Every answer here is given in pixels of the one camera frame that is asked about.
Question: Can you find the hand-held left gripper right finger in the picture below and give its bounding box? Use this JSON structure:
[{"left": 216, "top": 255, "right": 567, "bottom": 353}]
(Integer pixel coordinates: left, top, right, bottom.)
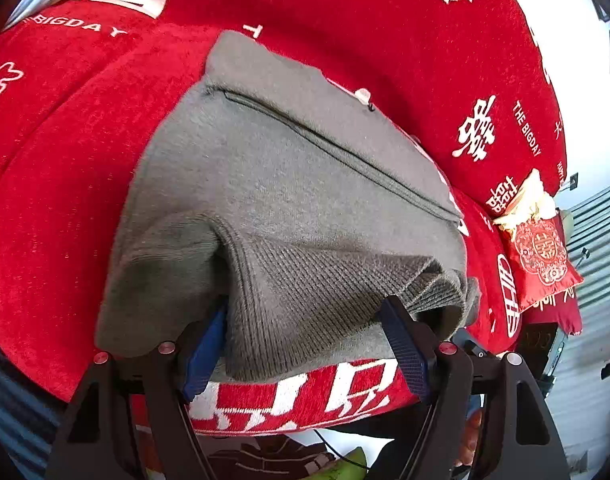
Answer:
[{"left": 380, "top": 295, "right": 570, "bottom": 480}]

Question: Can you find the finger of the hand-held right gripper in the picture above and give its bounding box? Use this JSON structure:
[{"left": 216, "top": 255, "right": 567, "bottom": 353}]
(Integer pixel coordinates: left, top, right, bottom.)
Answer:
[{"left": 454, "top": 327, "right": 504, "bottom": 361}]

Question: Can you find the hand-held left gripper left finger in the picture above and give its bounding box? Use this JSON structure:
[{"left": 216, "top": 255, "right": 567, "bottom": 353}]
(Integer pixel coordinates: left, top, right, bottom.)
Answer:
[{"left": 50, "top": 305, "right": 231, "bottom": 480}]

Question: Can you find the grey knit sweater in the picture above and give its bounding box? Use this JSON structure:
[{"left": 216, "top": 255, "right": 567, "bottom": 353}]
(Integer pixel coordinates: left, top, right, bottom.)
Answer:
[{"left": 94, "top": 30, "right": 482, "bottom": 382}]

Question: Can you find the person's right hand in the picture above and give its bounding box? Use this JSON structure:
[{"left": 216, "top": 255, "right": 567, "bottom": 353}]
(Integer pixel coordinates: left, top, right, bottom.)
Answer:
[{"left": 460, "top": 407, "right": 486, "bottom": 467}]

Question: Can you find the dark red cushion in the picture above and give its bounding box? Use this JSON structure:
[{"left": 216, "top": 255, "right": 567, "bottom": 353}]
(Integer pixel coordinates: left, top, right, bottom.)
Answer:
[{"left": 522, "top": 287, "right": 583, "bottom": 336}]

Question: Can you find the red embroidered cushion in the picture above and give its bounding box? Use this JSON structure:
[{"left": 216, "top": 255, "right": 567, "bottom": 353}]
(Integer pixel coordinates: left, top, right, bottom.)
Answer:
[{"left": 500, "top": 212, "right": 584, "bottom": 313}]

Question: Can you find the dark brown object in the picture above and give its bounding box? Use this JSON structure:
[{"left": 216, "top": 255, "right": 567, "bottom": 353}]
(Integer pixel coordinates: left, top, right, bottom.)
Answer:
[{"left": 200, "top": 435, "right": 336, "bottom": 480}]

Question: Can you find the green object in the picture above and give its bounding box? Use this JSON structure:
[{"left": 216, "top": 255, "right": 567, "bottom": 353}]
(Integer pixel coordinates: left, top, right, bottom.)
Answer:
[{"left": 312, "top": 447, "right": 368, "bottom": 480}]

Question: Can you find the blue striped clothing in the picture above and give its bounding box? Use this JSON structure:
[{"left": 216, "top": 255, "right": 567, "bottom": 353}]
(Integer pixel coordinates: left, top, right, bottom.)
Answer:
[{"left": 0, "top": 340, "right": 71, "bottom": 480}]

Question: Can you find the white clothing tag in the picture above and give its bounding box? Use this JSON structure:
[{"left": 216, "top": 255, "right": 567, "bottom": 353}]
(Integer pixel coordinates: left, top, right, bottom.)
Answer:
[{"left": 352, "top": 87, "right": 377, "bottom": 111}]

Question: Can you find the red printed sofa cover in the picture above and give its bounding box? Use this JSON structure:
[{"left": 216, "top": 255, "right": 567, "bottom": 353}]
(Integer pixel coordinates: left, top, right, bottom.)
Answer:
[{"left": 0, "top": 0, "right": 570, "bottom": 436}]

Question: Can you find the black cable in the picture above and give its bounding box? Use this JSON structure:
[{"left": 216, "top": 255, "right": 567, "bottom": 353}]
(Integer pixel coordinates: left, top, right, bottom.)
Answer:
[{"left": 312, "top": 429, "right": 371, "bottom": 463}]

